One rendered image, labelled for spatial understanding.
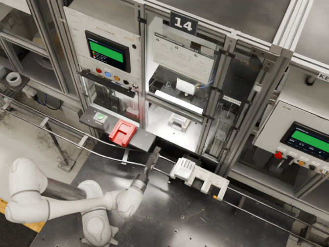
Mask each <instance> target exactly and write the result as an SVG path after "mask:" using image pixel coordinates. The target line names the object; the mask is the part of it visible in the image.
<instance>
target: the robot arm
mask: <svg viewBox="0 0 329 247"><path fill-rule="evenodd" d="M160 149H161V148H159V147H157V146H156V147H155V149H154V151H153V153H152V155H150V157H149V159H148V161H147V163H146V165H145V167H144V168H143V171H142V172H143V173H142V174H138V175H137V177H136V179H135V180H133V182H132V184H131V185H130V187H129V189H128V190H126V191H111V192H107V193H106V194H105V195H104V196H103V193H102V190H101V188H100V186H99V185H98V184H97V183H96V182H95V181H93V180H86V181H83V182H82V183H80V184H79V186H78V187H75V186H72V185H69V184H67V183H64V182H61V181H58V180H55V179H52V178H49V177H47V176H46V175H45V174H44V173H43V172H42V171H41V170H40V169H39V168H38V167H37V165H36V163H35V162H34V161H33V160H32V159H30V158H26V157H24V158H19V159H16V160H15V161H14V162H13V163H12V164H11V167H10V170H9V175H8V183H9V192H10V195H11V202H9V203H8V204H7V205H6V208H5V217H6V219H7V220H9V221H10V222H15V223H37V222H43V221H47V220H51V219H54V218H56V217H60V216H63V215H67V214H72V213H77V212H81V216H82V223H83V232H84V235H85V237H84V238H83V239H82V243H84V244H88V245H90V246H92V247H109V245H110V244H113V245H115V246H117V245H118V242H117V241H116V240H115V239H113V238H114V236H115V234H116V233H117V232H118V228H117V227H113V226H111V225H110V224H109V220H108V216H107V213H106V209H107V210H117V212H118V214H119V215H121V216H122V217H125V218H130V217H131V216H132V215H133V214H134V213H135V211H136V210H137V208H138V206H139V204H140V202H141V199H142V196H143V194H144V192H145V190H146V188H147V184H148V182H149V179H148V177H149V175H150V173H151V172H152V170H153V168H154V165H155V163H156V162H157V160H158V158H159V156H160V154H159V151H160ZM41 196H44V197H48V198H52V199H55V200H50V199H42V198H41Z"/></svg>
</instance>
